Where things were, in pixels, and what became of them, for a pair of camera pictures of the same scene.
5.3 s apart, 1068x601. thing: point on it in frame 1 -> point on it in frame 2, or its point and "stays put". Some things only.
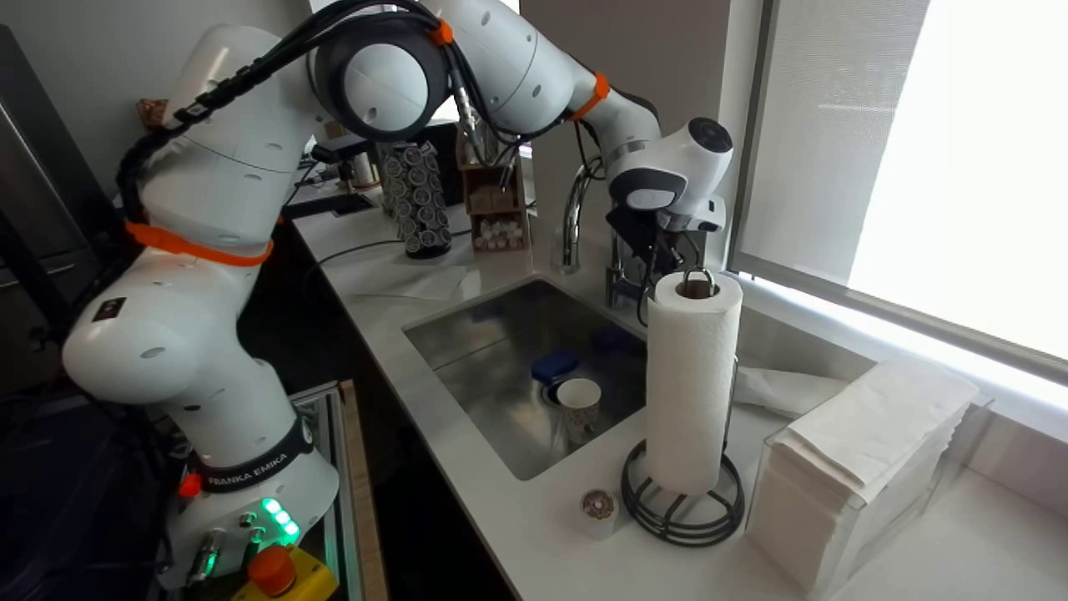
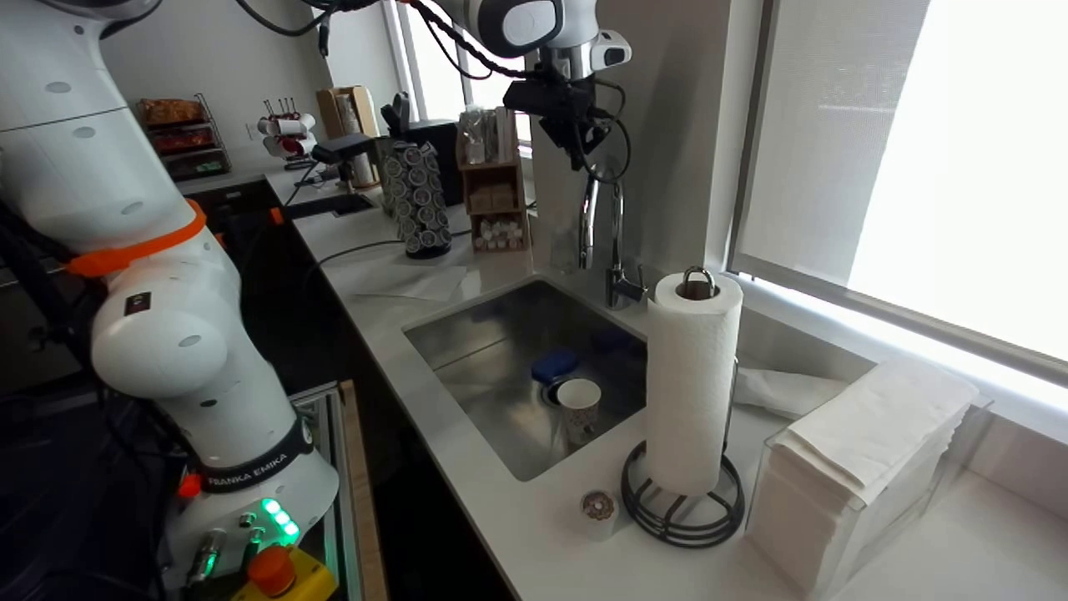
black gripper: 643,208 -> 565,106
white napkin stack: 834,496 stays put
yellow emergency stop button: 288,575 stays put
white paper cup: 577,409 stays put
